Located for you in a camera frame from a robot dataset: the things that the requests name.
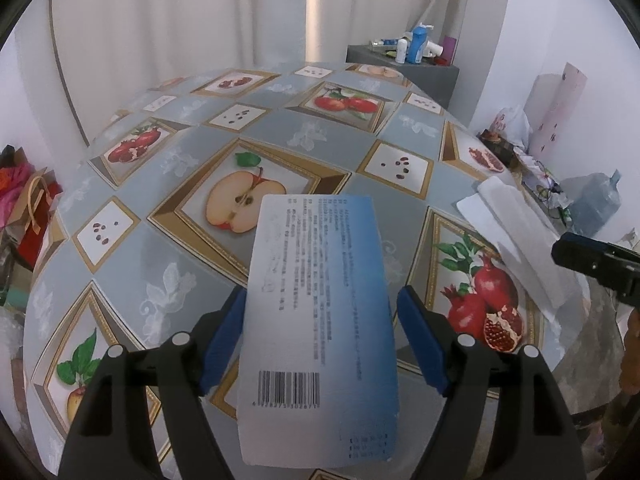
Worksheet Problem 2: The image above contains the large water jug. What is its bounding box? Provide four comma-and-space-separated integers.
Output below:
565, 170, 622, 237

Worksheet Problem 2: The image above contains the blue white lotion bottle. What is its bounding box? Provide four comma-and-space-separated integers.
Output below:
406, 23, 433, 64

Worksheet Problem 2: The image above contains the cardboard box with clothes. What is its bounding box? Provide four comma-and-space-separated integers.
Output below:
0, 144, 34, 229

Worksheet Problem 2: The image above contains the white blue tissue pack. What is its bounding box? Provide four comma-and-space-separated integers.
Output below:
236, 195, 399, 469

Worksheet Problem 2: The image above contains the dark grey side cabinet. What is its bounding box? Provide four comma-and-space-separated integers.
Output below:
346, 44, 460, 108

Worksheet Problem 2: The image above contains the white curtain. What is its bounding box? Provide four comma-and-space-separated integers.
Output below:
14, 0, 516, 146

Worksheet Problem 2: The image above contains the red paper gift bag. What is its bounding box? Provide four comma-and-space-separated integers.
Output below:
6, 170, 62, 269

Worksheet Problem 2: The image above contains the pink floral roll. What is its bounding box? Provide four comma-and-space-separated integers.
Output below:
524, 63, 587, 162

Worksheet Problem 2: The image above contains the fruit pattern tablecloth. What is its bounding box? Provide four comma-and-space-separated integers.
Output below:
24, 65, 562, 479

